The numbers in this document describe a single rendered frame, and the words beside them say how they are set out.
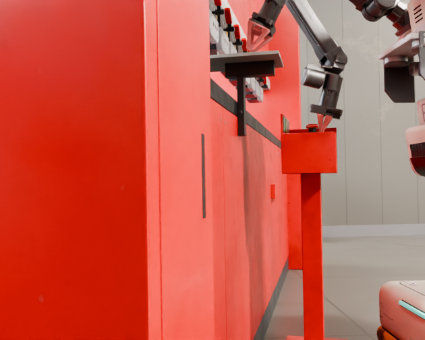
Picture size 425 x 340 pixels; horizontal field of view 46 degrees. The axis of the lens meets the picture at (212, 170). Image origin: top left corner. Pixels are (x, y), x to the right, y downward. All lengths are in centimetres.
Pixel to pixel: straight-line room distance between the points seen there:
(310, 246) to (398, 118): 447
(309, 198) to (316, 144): 18
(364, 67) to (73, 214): 559
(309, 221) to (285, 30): 238
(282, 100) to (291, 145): 218
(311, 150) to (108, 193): 114
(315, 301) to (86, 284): 125
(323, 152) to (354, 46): 449
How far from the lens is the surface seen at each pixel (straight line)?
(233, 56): 146
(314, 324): 165
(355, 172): 577
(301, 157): 152
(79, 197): 43
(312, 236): 160
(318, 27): 174
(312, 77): 165
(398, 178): 594
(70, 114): 44
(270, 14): 154
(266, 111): 369
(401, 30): 191
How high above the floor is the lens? 65
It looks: 1 degrees up
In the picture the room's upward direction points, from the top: 1 degrees counter-clockwise
